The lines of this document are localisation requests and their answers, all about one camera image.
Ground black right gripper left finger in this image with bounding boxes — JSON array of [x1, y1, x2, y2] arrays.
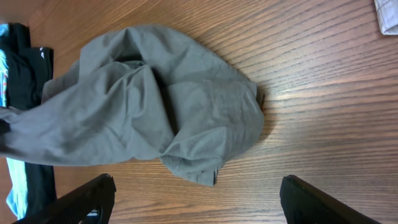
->
[[13, 174, 116, 224]]

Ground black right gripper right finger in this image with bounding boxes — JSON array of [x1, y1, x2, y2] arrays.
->
[[280, 175, 380, 224]]

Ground grey shorts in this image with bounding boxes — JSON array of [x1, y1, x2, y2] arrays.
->
[[1, 25, 264, 186]]

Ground light blue t-shirt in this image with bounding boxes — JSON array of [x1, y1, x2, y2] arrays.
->
[[1, 24, 28, 220]]

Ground black t-shirt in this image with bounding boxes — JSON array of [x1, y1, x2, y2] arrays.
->
[[8, 23, 57, 217]]

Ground folded beige shorts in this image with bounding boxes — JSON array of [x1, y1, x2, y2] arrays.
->
[[374, 0, 398, 35]]

